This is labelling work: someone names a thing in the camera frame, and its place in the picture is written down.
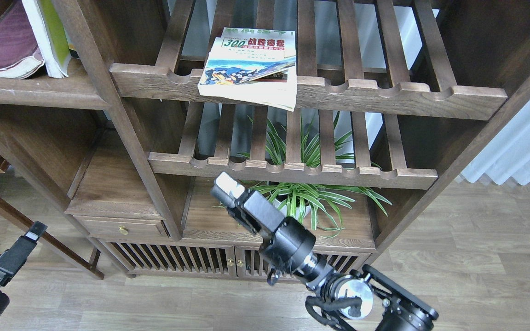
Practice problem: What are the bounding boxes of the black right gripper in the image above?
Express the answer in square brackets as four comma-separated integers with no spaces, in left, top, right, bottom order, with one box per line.
[211,172,317,276]

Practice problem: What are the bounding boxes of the white blue 300 book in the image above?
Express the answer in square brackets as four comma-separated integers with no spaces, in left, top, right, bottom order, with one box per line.
[197,27,297,112]

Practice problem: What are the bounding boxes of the maroon book white characters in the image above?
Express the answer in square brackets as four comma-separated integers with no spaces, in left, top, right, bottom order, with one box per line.
[0,0,46,79]

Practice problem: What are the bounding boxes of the yellow green book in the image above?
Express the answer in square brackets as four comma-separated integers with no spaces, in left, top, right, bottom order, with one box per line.
[22,0,71,78]

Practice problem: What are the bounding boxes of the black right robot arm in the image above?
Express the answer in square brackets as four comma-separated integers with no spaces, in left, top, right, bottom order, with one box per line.
[211,172,439,331]

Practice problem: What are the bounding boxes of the upright book on shelf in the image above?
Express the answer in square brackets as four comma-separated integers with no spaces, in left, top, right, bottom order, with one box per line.
[64,29,80,59]

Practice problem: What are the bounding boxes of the white plant pot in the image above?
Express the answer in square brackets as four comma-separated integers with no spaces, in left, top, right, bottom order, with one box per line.
[273,194,311,223]

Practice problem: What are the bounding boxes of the green spider plant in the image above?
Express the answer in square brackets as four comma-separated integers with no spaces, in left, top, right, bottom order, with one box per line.
[241,117,392,238]

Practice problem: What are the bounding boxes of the brass drawer knob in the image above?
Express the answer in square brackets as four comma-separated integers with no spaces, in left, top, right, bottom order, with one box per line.
[118,226,130,235]

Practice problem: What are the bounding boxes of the dark wooden bookshelf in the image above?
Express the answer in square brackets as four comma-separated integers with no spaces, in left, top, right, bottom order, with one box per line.
[0,0,530,279]

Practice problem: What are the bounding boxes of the white curtain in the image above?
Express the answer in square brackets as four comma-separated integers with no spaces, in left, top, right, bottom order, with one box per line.
[460,100,530,186]

